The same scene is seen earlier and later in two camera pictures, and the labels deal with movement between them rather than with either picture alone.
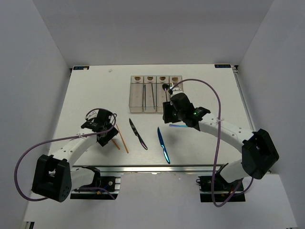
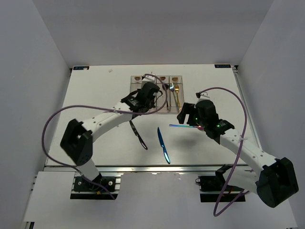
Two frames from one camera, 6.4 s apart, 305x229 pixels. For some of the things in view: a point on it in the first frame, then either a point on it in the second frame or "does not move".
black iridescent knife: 137,134 does not move
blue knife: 162,144 does not move
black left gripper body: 108,126 → 149,106
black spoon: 165,87 does not move
